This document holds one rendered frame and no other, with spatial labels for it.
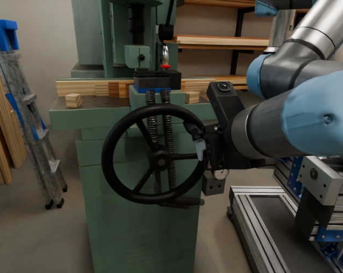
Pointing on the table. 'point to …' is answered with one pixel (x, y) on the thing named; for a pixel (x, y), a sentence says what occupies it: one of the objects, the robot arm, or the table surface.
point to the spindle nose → (136, 23)
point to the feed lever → (164, 33)
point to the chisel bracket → (129, 51)
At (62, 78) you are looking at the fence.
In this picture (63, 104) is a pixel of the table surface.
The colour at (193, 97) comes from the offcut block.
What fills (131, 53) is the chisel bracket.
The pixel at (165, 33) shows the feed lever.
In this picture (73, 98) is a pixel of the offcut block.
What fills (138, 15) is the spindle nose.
